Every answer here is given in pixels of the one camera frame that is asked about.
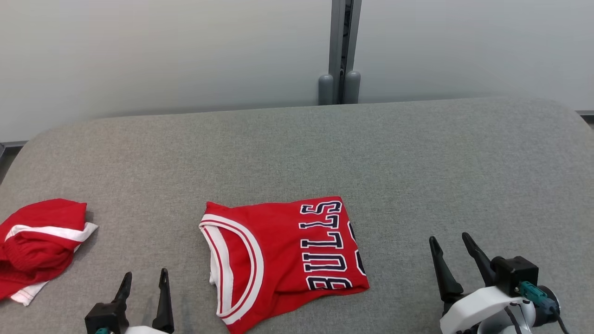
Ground grey metal wall post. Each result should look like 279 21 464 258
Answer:
329 0 362 105

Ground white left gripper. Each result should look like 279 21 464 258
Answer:
113 268 175 334

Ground grey cylindrical bumper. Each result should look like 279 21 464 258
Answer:
318 74 334 106
343 71 362 104

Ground red shorts with white stripe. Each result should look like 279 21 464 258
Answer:
0 199 99 307

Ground red Bulls basketball jersey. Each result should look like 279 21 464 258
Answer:
199 196 370 334

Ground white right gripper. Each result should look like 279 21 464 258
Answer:
429 232 561 334

